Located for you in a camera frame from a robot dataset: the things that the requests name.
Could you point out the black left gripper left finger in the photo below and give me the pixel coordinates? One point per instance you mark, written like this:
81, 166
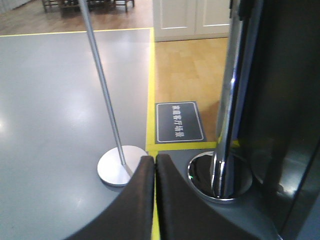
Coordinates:
130, 215

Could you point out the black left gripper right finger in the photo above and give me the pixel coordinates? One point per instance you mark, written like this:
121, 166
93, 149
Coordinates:
184, 215

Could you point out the dark grey fridge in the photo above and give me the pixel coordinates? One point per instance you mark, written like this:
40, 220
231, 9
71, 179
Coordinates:
280, 125

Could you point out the metal stand with round base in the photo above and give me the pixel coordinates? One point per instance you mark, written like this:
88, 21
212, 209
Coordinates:
117, 166

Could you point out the dark floor sign sticker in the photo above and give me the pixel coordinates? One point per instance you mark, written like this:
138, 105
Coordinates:
178, 122

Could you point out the white panelled cabinet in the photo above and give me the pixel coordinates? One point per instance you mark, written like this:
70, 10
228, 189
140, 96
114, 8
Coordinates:
178, 20

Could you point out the wooden chairs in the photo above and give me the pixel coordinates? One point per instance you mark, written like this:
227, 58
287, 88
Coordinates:
75, 4

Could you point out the chrome stanchion post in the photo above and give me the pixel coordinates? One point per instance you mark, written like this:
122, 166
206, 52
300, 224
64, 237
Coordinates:
219, 176

